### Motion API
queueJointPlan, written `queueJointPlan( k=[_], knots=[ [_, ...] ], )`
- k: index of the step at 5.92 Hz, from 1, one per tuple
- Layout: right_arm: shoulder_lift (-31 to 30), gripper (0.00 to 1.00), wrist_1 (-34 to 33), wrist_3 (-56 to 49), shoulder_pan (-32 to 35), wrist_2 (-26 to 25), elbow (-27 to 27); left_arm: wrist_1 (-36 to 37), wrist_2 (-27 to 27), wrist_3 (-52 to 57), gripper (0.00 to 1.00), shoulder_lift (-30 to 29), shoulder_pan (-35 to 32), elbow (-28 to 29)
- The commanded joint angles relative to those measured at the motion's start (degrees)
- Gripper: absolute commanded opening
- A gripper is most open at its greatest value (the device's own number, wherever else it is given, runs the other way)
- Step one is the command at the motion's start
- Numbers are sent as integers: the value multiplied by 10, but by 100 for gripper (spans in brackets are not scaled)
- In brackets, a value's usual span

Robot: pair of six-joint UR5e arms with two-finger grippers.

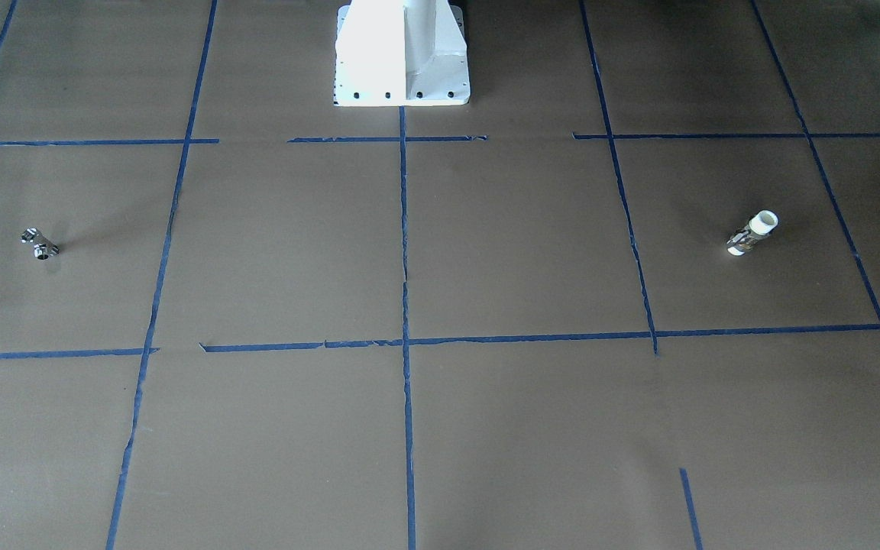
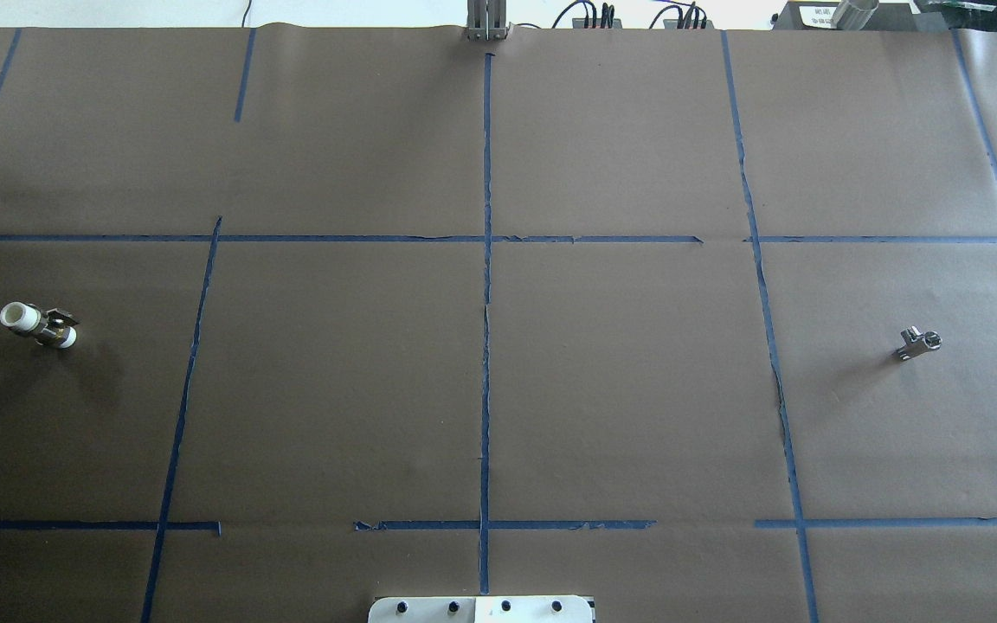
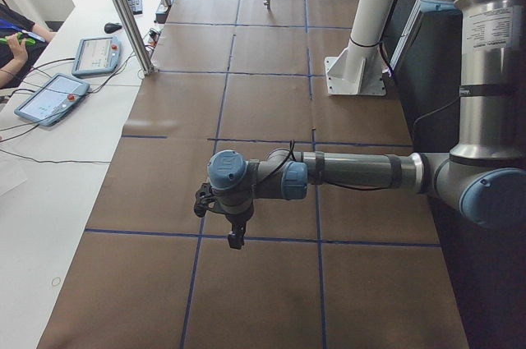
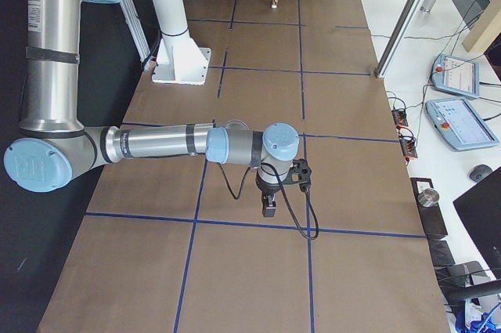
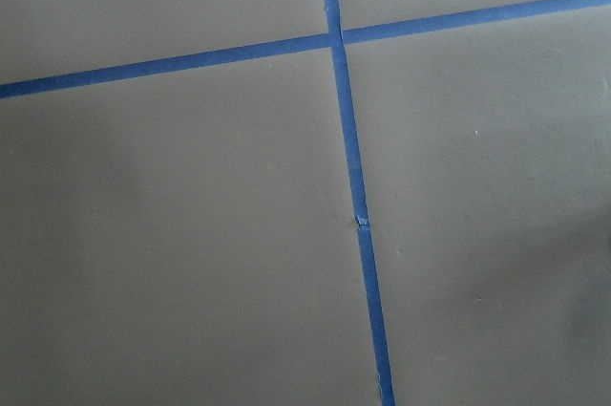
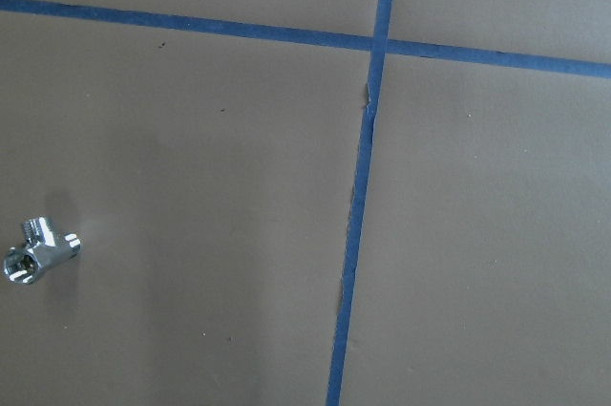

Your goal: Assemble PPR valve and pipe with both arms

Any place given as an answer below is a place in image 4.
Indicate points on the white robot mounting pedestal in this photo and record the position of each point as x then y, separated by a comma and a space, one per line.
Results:
179, 59

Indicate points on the orange black connector block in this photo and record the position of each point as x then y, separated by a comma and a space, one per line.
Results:
400, 118

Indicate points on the aluminium frame post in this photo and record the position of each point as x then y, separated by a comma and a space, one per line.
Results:
410, 9

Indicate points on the black computer mouse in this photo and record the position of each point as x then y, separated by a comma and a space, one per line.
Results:
479, 172

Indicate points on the black monitor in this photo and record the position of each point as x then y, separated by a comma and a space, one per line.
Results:
479, 211

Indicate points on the near blue teach pendant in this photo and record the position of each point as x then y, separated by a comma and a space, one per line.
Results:
459, 124

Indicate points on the wooden board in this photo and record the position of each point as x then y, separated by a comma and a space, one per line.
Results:
485, 31

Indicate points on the blue teach pendant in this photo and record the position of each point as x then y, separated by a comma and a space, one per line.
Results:
457, 76
459, 124

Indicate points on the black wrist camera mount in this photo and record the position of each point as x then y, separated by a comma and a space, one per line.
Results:
299, 174

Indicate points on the far blue teach pendant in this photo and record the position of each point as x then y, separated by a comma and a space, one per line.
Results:
457, 76

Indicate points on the black power strip box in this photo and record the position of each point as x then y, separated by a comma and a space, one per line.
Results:
431, 217

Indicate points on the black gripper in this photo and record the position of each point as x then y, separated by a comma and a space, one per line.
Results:
266, 190

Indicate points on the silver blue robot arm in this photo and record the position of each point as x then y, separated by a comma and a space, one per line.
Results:
56, 148

